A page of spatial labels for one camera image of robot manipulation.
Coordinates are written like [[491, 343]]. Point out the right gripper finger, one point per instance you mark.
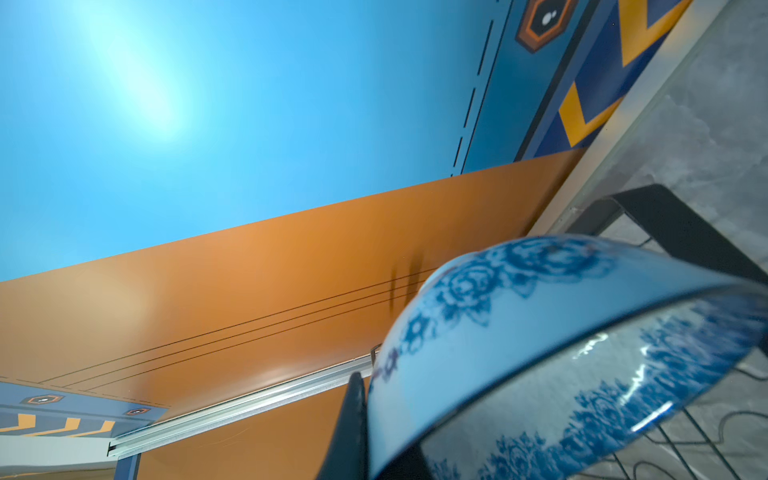
[[347, 454]]

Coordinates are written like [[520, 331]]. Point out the blue floral white bowl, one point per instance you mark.
[[539, 357]]

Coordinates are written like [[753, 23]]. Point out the black wire dish rack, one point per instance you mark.
[[724, 434]]

